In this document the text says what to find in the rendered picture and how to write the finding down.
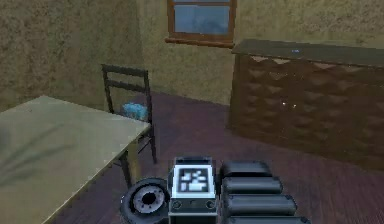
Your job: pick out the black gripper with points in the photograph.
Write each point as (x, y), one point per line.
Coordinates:
(146, 201)

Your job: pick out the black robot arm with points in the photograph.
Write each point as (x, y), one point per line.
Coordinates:
(240, 196)

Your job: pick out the dark wooden chair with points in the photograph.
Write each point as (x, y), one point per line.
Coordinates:
(126, 86)

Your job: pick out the light blue cushion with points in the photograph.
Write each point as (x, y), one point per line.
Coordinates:
(135, 110)

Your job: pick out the pale green table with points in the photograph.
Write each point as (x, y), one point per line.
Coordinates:
(56, 156)

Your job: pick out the brown wooden window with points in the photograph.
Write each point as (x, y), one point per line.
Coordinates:
(201, 21)

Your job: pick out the brown wooden sideboard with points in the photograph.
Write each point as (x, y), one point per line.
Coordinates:
(310, 103)

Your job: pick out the small blue object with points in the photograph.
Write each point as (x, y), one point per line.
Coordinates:
(295, 51)

